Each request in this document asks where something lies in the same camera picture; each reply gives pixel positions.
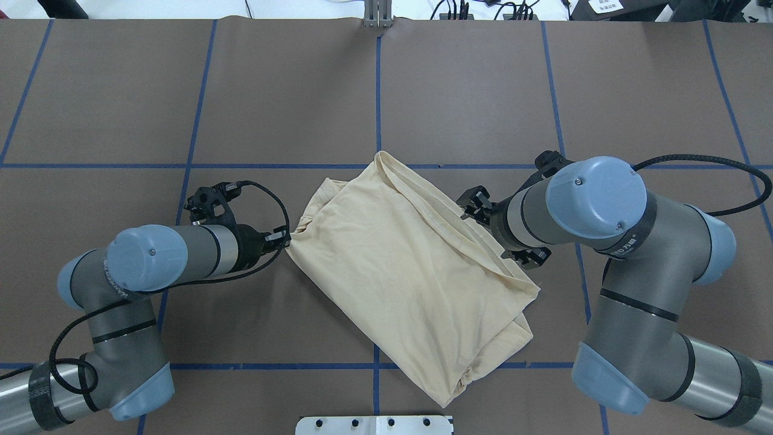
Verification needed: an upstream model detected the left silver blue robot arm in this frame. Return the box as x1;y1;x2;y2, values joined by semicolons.
2;181;292;434

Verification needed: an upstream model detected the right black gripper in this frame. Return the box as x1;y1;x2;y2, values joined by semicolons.
456;150;574;270

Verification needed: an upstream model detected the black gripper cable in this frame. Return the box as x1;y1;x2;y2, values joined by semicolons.
601;154;773;285
48;180;292;396

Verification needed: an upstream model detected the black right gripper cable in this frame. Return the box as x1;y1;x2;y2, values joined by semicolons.
601;154;773;285

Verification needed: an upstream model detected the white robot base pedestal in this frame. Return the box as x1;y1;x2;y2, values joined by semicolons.
295;415;455;434

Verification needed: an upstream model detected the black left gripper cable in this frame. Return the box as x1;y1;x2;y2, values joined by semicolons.
48;180;292;396

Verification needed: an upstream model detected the cream long-sleeve graphic shirt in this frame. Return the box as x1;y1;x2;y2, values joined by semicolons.
288;151;539;408

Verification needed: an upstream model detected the aluminium frame post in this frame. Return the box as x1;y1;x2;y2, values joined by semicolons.
364;0;394;28

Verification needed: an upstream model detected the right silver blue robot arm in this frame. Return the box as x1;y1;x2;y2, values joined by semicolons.
457;151;772;434

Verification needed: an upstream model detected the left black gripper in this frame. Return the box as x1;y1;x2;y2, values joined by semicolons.
183;181;292;272

